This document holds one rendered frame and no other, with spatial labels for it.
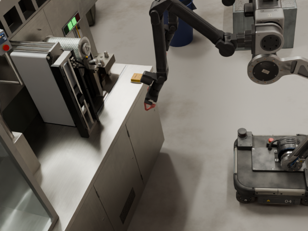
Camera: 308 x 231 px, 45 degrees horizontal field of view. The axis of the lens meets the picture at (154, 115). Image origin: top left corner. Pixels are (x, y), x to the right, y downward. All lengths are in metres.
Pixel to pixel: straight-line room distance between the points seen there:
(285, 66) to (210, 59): 2.14
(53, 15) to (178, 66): 1.87
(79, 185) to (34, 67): 0.71
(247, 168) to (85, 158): 1.22
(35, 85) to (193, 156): 1.53
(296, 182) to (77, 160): 1.49
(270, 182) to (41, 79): 1.67
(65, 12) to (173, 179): 1.54
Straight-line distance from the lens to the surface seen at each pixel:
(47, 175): 2.23
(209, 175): 3.11
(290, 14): 4.18
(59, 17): 2.80
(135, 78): 2.62
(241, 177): 2.79
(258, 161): 2.86
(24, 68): 2.27
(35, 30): 2.59
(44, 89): 2.31
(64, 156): 2.28
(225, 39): 1.87
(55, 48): 2.15
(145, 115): 2.76
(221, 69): 4.10
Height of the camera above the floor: 2.48
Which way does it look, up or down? 43 degrees down
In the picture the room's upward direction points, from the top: 13 degrees counter-clockwise
